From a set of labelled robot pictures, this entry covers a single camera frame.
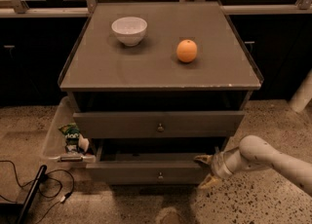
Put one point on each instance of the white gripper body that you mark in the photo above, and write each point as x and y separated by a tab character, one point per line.
216	166

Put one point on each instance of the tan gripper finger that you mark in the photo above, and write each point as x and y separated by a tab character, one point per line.
209	181
204	159

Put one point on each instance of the grey drawer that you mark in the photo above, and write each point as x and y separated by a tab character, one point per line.
158	124
152	160

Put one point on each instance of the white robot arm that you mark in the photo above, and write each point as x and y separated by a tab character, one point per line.
254	153

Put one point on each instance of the grey drawer cabinet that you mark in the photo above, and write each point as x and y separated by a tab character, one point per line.
104	75

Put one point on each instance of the grey top drawer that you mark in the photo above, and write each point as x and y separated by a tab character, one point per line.
158	124

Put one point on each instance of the white pole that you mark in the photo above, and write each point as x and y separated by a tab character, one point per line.
303	94

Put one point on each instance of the orange fruit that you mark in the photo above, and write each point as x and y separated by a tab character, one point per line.
186	51

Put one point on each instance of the green snack bag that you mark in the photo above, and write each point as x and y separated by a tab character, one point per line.
71	134

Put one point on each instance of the white ceramic bowl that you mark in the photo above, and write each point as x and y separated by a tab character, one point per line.
129	30

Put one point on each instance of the clear plastic bin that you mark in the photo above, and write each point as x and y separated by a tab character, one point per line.
53	151

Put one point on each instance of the black bar on floor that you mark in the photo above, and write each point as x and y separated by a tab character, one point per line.
31	194

